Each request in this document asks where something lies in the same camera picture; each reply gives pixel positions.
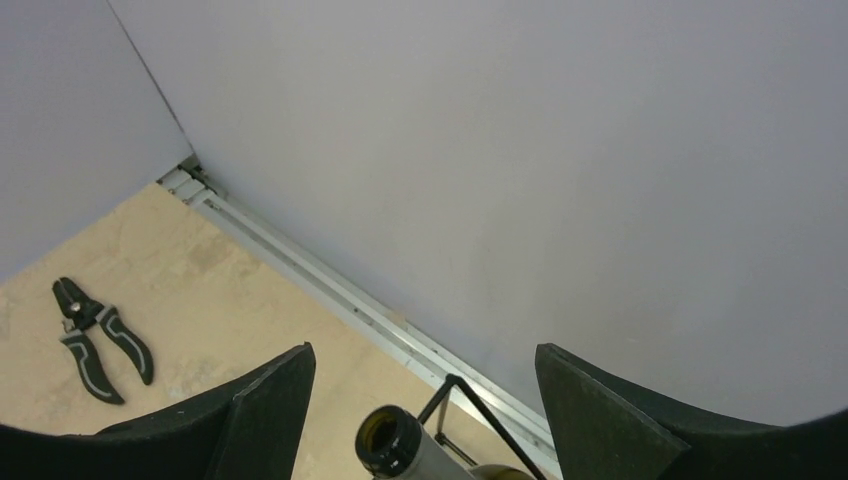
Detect black wire wine rack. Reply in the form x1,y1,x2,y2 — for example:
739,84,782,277
417,373,546,479

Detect black handled pliers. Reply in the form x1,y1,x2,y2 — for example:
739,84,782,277
52,276,156,407

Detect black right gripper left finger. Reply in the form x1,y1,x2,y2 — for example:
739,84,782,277
1,343,316,479

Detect aluminium frame rail right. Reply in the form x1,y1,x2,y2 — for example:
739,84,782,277
157,156,562,479

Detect green wine bottle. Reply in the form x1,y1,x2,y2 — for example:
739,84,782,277
354,405,531,480

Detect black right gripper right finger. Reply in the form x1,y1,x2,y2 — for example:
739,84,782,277
535,343,847,479

